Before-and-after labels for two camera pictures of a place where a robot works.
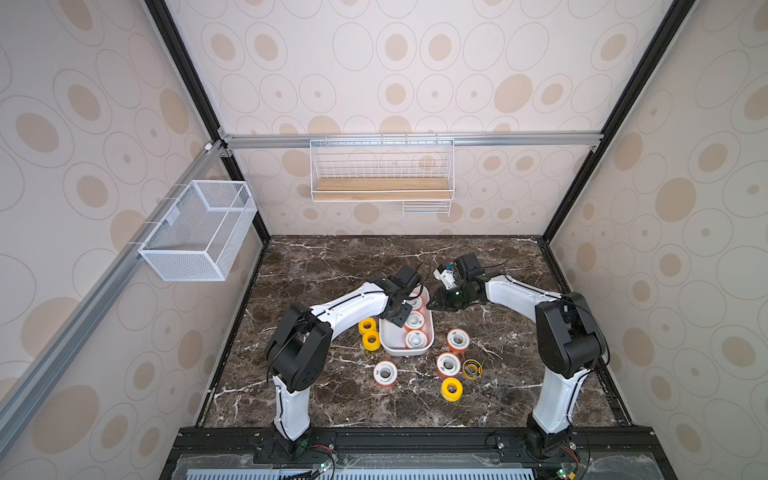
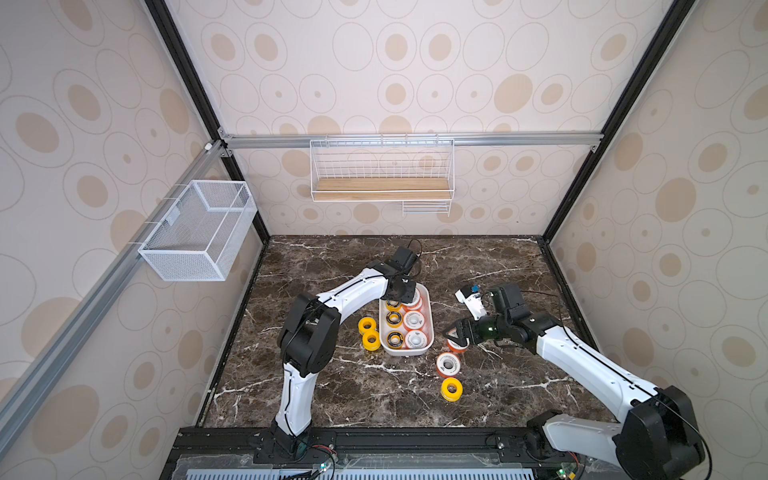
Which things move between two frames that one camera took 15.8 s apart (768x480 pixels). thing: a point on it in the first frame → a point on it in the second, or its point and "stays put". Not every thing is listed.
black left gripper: [401, 316] → [407, 295]
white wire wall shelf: [418, 173] stays put
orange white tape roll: [415, 302] stays put
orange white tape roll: [414, 321] stays put
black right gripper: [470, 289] → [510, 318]
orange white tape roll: [415, 338] stays put
